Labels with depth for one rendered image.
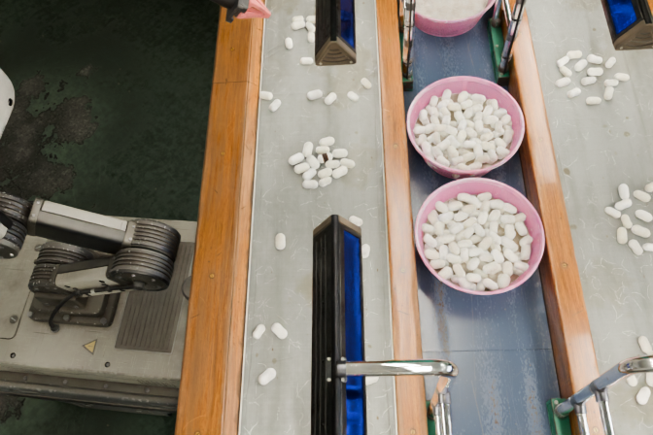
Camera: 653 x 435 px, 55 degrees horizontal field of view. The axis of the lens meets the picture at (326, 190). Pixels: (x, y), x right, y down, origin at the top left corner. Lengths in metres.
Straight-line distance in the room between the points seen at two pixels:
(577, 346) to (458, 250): 0.29
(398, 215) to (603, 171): 0.47
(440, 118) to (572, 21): 0.45
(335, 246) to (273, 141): 0.60
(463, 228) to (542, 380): 0.34
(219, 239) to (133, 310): 0.41
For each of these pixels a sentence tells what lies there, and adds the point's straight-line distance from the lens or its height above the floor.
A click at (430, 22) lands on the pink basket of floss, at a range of 1.71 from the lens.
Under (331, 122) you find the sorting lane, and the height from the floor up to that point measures 0.74.
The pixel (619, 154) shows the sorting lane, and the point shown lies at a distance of 1.56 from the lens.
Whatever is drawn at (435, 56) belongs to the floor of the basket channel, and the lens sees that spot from 1.73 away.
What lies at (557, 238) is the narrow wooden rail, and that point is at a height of 0.76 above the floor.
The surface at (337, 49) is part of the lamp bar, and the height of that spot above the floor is 1.09.
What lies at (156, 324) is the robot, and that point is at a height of 0.47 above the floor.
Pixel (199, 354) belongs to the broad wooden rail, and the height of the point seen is 0.76.
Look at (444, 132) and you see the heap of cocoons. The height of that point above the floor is 0.73.
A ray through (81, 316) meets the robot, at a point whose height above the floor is 0.50.
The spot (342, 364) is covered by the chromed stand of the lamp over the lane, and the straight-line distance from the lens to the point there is 0.90.
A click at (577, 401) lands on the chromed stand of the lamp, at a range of 1.19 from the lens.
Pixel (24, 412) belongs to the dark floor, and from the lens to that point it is 2.31.
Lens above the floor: 1.99
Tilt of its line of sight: 61 degrees down
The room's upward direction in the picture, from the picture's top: 10 degrees counter-clockwise
